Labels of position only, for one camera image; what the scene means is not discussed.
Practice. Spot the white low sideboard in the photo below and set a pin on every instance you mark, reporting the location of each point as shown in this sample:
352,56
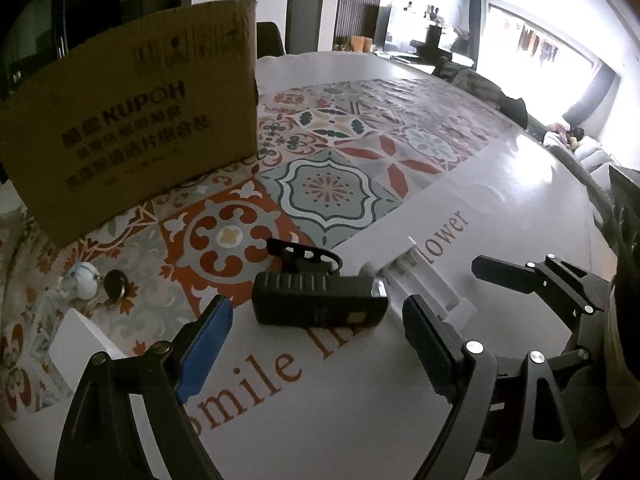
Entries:
430,59

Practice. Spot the wooden ornament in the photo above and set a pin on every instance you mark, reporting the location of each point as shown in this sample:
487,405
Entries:
362,43

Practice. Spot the dark slatted wall panel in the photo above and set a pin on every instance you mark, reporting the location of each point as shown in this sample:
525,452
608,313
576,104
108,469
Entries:
357,5

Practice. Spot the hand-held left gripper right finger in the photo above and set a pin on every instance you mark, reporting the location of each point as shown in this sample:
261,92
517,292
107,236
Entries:
425,350

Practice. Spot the large window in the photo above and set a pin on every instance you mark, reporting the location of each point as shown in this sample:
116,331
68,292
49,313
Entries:
550,25

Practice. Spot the grey interior door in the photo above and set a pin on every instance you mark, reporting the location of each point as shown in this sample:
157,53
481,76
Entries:
306,10

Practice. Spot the dark dining chair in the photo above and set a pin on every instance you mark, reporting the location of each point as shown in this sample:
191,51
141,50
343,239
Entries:
512,110
270,40

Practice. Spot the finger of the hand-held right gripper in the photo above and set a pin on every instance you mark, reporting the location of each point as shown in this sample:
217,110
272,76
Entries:
500,272
627,205

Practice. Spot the light sofa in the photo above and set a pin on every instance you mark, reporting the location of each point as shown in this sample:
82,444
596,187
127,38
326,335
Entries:
580,152

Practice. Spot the small white box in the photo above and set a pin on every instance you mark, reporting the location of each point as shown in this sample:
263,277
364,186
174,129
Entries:
80,352

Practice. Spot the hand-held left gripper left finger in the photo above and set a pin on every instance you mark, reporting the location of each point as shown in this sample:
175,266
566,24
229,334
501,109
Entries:
205,350

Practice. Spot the brown cardboard box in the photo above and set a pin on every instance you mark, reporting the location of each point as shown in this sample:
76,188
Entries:
130,125

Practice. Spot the television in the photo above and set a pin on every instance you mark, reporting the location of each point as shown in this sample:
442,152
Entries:
397,30

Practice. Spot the black bike light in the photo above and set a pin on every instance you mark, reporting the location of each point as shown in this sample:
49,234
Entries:
320,297

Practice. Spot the white battery charger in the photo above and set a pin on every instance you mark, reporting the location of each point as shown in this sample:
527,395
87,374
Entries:
425,280

